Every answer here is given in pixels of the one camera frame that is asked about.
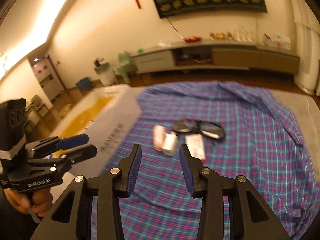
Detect red white card box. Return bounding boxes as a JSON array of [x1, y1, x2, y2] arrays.
[[185, 134, 206, 161]]

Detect black frame glasses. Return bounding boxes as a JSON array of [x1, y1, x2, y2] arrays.
[[172, 119, 226, 141]]

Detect operator left hand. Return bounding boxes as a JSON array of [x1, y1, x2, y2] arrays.
[[4, 188, 53, 217]]

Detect white foam box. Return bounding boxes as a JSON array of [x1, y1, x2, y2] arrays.
[[50, 85, 144, 201]]

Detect blue plastic basket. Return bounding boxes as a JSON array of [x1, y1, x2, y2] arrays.
[[76, 77, 93, 91]]

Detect white trash bin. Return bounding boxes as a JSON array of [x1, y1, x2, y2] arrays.
[[94, 59, 116, 86]]

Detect small white bottle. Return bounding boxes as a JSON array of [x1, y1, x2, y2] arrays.
[[162, 131, 178, 156]]

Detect blue plaid cloth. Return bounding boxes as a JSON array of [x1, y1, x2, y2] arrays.
[[106, 82, 319, 239]]

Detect green plastic stool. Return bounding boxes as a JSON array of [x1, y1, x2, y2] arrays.
[[113, 51, 137, 84]]

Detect long grey tv cabinet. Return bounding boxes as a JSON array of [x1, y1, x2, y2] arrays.
[[132, 40, 300, 75]]

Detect red fruit plate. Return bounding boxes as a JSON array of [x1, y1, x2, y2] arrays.
[[184, 36, 202, 43]]

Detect white curtain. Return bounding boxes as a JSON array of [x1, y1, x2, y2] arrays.
[[291, 0, 319, 94]]

